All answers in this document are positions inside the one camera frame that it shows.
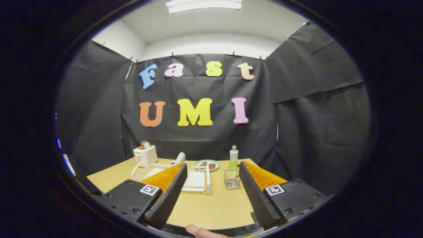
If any small wire basket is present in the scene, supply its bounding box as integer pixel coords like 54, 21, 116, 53
224, 169, 241, 190

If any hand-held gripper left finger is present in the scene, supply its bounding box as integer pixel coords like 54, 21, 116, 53
94, 162, 188, 230

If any white toaster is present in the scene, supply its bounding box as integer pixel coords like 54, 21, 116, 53
133, 144, 158, 167

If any pale green plate with meat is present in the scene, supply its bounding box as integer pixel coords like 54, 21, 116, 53
194, 160, 220, 172

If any white wire dish rack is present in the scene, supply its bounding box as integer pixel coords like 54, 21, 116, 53
132, 162, 212, 195

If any green tea bottle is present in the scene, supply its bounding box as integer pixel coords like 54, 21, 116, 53
229, 145, 239, 170

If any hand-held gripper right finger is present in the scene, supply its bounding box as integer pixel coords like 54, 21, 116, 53
239, 161, 334, 231

